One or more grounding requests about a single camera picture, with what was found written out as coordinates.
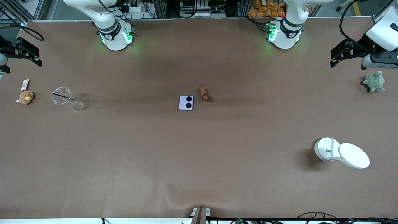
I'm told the white socket bar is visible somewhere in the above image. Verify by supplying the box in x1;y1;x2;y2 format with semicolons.
180;11;212;18

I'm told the white power strip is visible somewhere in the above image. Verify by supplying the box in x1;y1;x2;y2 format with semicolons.
123;2;148;13

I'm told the small brown plush toy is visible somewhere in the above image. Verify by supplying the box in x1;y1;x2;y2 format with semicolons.
17;90;34;105

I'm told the green plush turtle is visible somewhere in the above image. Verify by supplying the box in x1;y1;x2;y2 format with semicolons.
363;71;385;93

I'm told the white round lidded container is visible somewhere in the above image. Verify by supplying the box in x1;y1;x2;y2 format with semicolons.
314;138;370;169

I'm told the small brown lion statue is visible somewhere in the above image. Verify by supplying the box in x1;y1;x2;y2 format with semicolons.
199;84;212;102

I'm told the camera mounting pole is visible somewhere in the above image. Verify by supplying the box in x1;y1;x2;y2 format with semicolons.
190;206;211;224

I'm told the lavender flip phone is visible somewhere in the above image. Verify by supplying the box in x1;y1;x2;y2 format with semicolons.
179;95;194;111

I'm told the orange plush toy pile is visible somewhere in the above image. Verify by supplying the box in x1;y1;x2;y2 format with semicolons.
248;0;286;18

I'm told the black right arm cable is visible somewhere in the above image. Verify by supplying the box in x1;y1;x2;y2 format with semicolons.
0;8;44;41

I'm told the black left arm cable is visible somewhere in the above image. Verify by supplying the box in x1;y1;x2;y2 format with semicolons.
339;0;378;47

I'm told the black drinking straw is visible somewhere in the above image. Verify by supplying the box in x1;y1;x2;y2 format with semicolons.
53;92;77;101

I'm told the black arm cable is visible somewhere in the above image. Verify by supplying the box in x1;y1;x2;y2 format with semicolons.
0;8;44;41
339;0;378;47

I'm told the brown table cover mat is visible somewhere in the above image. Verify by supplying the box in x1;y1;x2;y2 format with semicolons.
0;17;398;220

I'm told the black cable bundle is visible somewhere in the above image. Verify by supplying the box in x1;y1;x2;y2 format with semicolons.
297;212;398;224

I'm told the aluminium frame post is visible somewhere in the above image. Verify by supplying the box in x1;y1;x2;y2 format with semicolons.
152;0;167;18
372;0;395;24
0;0;47;22

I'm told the clear plastic cup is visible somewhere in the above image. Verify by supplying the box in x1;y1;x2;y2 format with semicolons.
51;86;84;111

